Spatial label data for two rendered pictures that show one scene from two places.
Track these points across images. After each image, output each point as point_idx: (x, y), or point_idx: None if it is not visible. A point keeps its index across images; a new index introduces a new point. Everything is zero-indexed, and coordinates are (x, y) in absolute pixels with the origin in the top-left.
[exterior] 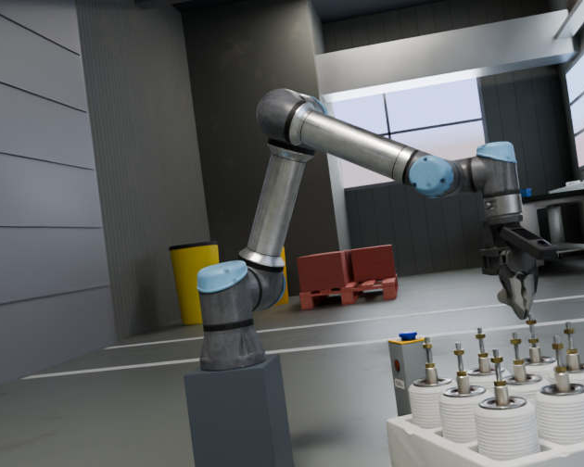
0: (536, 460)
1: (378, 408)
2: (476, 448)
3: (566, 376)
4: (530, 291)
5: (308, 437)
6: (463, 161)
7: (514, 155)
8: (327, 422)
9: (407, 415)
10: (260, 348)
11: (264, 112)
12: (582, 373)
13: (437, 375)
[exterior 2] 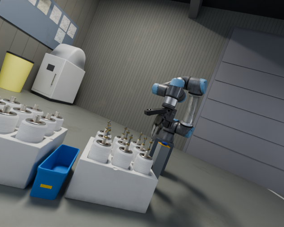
0: (89, 139)
1: (244, 225)
2: None
3: (104, 133)
4: (155, 132)
5: (199, 193)
6: None
7: (174, 82)
8: (219, 204)
9: None
10: (165, 138)
11: None
12: (118, 147)
13: (137, 142)
